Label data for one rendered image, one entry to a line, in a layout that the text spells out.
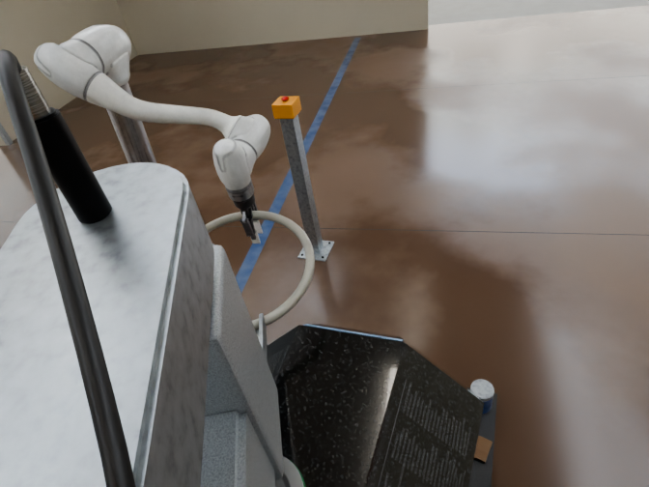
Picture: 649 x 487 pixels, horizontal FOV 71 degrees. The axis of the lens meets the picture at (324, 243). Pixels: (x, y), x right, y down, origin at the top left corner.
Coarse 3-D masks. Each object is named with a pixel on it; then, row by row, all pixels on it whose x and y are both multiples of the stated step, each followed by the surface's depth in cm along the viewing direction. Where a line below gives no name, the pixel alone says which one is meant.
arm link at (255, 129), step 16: (96, 80) 134; (96, 96) 135; (112, 96) 136; (128, 96) 138; (128, 112) 138; (144, 112) 139; (160, 112) 142; (176, 112) 144; (192, 112) 146; (208, 112) 149; (224, 128) 151; (240, 128) 149; (256, 128) 151; (256, 144) 149
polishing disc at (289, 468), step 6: (288, 462) 114; (288, 468) 113; (294, 468) 112; (288, 474) 111; (294, 474) 111; (276, 480) 111; (282, 480) 111; (288, 480) 110; (294, 480) 110; (300, 480) 110; (276, 486) 110; (282, 486) 110; (288, 486) 109; (294, 486) 109; (300, 486) 109
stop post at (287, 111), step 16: (288, 112) 243; (288, 128) 251; (288, 144) 259; (304, 160) 268; (304, 176) 271; (304, 192) 278; (304, 208) 287; (304, 224) 296; (320, 240) 307; (304, 256) 309; (320, 256) 307
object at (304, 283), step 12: (228, 216) 162; (240, 216) 163; (264, 216) 161; (276, 216) 160; (300, 228) 155; (300, 240) 153; (312, 252) 148; (312, 264) 145; (300, 288) 140; (288, 300) 138; (276, 312) 135
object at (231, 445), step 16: (208, 416) 67; (224, 416) 66; (240, 416) 67; (208, 432) 65; (224, 432) 64; (240, 432) 65; (208, 448) 63; (224, 448) 62; (240, 448) 63; (256, 448) 70; (208, 464) 61; (224, 464) 60; (240, 464) 61; (256, 464) 67; (208, 480) 59; (224, 480) 59; (240, 480) 60; (256, 480) 65; (272, 480) 77
